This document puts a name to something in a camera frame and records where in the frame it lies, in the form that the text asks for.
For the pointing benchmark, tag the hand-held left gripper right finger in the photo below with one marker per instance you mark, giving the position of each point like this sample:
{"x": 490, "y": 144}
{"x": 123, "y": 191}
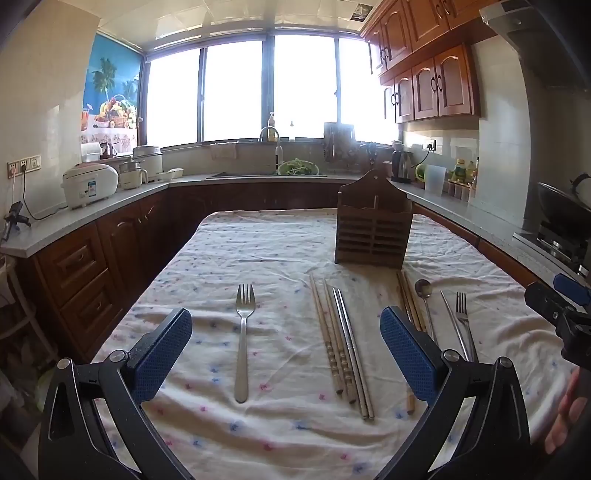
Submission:
{"x": 406, "y": 355}

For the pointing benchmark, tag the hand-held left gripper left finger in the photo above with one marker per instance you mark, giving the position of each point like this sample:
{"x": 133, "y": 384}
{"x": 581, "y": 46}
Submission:
{"x": 164, "y": 355}

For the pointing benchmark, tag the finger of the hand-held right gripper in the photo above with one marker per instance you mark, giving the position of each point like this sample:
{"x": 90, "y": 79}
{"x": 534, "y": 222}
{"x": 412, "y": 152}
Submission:
{"x": 572, "y": 286}
{"x": 545, "y": 301}

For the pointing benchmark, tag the short steel fork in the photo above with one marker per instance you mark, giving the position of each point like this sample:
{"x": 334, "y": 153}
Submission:
{"x": 241, "y": 350}

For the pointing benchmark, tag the wooden utensil holder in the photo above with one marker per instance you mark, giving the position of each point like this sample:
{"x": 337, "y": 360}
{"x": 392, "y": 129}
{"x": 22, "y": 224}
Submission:
{"x": 374, "y": 226}

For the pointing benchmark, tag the person's right hand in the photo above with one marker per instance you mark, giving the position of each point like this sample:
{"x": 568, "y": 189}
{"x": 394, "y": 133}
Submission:
{"x": 565, "y": 415}

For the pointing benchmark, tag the gas stove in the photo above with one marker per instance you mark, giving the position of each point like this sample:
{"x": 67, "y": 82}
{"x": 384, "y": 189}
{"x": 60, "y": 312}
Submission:
{"x": 558, "y": 244}

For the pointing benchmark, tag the black wok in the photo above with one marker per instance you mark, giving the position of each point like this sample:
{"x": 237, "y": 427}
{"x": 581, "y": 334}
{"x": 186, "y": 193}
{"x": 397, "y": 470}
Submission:
{"x": 565, "y": 198}

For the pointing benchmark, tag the wooden lower cabinets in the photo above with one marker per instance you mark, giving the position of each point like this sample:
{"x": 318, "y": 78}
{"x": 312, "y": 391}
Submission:
{"x": 115, "y": 249}

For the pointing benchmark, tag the wooden cabinets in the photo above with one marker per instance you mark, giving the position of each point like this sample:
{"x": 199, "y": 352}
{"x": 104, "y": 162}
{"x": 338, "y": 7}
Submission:
{"x": 115, "y": 249}
{"x": 429, "y": 60}

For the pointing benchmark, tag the row of spice jars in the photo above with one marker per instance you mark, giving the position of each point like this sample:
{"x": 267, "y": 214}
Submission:
{"x": 461, "y": 191}

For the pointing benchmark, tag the floral white tablecloth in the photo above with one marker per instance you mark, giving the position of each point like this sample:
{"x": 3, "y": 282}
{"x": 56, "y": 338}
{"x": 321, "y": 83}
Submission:
{"x": 277, "y": 258}

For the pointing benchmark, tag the translucent plastic container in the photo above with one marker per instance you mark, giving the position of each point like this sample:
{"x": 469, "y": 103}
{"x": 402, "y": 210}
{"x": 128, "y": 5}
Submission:
{"x": 435, "y": 179}

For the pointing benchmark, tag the grey kitchen countertop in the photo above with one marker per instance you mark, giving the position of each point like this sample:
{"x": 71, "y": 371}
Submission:
{"x": 69, "y": 219}

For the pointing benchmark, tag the green cup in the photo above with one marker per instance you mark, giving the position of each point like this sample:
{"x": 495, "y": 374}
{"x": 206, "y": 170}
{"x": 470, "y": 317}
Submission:
{"x": 420, "y": 171}

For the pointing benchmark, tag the small white electric pot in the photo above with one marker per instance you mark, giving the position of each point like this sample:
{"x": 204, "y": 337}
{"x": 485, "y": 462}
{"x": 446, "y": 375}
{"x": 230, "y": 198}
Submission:
{"x": 131, "y": 177}

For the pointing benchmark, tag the white bowls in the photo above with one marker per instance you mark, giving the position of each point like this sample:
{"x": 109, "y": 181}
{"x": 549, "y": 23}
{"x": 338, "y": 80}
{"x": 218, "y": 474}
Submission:
{"x": 171, "y": 174}

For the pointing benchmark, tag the white rice cooker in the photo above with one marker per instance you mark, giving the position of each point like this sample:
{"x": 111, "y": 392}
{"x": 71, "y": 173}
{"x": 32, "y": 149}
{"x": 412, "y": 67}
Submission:
{"x": 90, "y": 184}

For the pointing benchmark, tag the steel electric kettle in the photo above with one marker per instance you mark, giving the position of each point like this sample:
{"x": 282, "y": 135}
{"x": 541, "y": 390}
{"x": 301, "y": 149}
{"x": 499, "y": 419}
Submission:
{"x": 401, "y": 166}

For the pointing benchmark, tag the white steamer cooker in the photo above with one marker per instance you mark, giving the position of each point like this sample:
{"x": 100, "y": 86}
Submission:
{"x": 147, "y": 159}

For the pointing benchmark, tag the kitchen sink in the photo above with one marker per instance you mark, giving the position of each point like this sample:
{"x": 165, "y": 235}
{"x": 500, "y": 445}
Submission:
{"x": 244, "y": 175}

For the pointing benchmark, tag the countertop tool crock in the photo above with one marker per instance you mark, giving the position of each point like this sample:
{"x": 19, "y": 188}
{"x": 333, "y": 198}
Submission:
{"x": 372, "y": 154}

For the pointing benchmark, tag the black phone stand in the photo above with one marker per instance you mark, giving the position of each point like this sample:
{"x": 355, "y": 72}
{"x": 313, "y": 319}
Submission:
{"x": 14, "y": 214}

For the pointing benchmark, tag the hanging dish cloth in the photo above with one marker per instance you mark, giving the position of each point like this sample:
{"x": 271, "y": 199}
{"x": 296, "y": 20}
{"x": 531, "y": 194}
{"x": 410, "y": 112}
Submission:
{"x": 224, "y": 151}

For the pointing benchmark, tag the green colander with vegetables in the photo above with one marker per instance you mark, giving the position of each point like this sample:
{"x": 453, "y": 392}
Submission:
{"x": 298, "y": 167}

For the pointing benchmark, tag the knife and dish rack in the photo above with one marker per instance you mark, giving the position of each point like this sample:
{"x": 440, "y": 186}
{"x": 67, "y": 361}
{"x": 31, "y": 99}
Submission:
{"x": 338, "y": 141}

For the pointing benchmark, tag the steel kitchen faucet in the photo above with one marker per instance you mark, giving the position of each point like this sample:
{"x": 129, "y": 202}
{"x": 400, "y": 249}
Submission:
{"x": 277, "y": 150}

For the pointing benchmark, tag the steel range hood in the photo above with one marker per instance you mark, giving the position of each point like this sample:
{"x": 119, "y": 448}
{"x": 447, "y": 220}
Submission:
{"x": 540, "y": 37}

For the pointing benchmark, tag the yellow soap bottle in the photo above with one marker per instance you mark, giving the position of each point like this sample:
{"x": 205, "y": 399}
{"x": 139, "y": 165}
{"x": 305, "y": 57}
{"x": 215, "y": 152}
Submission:
{"x": 271, "y": 122}

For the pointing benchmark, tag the wooden upper cabinets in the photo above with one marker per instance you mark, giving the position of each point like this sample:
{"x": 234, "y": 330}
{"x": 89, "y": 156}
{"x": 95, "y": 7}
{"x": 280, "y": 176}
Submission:
{"x": 429, "y": 60}

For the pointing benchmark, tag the large kitchen window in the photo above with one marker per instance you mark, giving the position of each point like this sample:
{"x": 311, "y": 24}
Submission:
{"x": 295, "y": 92}

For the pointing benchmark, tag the wall socket with plug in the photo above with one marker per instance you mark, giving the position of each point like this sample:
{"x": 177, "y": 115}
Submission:
{"x": 429, "y": 145}

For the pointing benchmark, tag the wall socket strip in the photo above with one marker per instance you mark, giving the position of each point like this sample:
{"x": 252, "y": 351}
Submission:
{"x": 24, "y": 166}

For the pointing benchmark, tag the tropical fruit wall poster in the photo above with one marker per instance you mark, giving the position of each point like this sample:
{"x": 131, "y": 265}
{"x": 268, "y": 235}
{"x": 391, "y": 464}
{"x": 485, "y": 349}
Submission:
{"x": 113, "y": 92}

